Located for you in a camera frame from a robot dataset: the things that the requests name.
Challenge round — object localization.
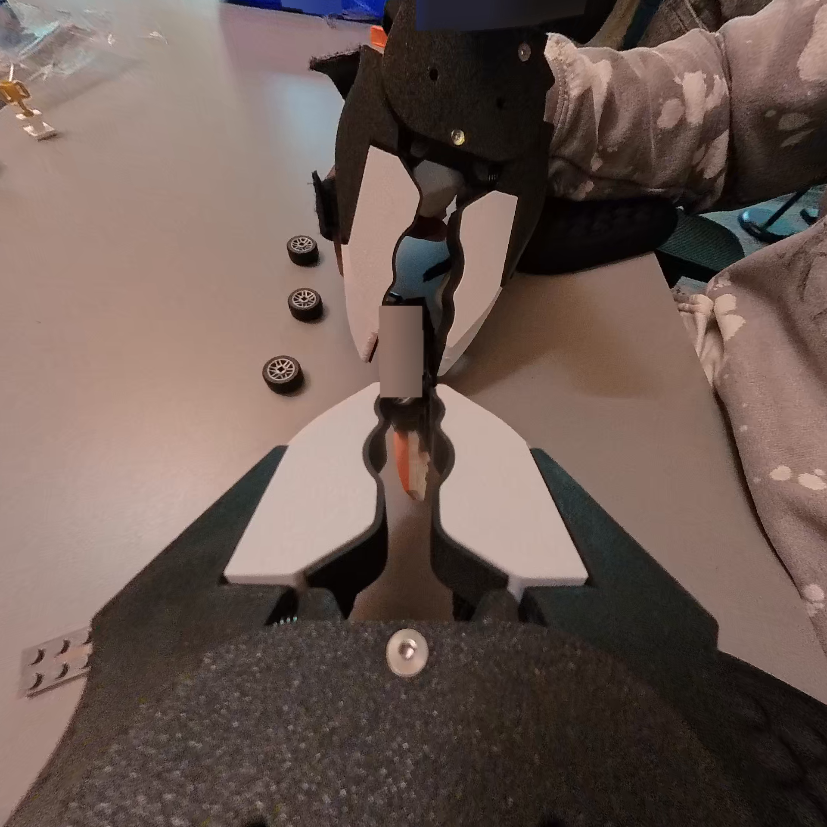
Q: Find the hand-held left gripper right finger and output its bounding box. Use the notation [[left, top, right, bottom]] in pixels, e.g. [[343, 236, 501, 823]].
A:
[[431, 384, 589, 591]]

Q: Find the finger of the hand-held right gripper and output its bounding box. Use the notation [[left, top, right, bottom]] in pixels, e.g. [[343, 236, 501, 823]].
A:
[[435, 181, 531, 376], [344, 144, 423, 376]]

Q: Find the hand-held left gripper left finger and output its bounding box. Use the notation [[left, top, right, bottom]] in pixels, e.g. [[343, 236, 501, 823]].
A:
[[224, 384, 391, 589]]

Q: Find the orange white lego car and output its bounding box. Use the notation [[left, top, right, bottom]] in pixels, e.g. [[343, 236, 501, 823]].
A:
[[386, 395, 436, 505]]

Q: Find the grey lego plate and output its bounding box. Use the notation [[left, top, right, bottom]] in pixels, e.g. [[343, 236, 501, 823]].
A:
[[20, 627, 94, 699]]

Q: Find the gold lego trophy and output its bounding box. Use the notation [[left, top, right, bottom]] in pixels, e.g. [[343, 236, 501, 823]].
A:
[[0, 78, 59, 140]]

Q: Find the black honeycomb wrist rest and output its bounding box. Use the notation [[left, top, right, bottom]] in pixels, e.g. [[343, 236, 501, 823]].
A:
[[517, 194, 679, 276]]

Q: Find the blue storage bin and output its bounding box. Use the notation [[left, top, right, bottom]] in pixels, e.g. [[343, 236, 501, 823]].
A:
[[227, 0, 389, 27]]

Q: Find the clear plastic bag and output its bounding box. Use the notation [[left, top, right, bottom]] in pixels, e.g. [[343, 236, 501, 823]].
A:
[[0, 0, 143, 85]]

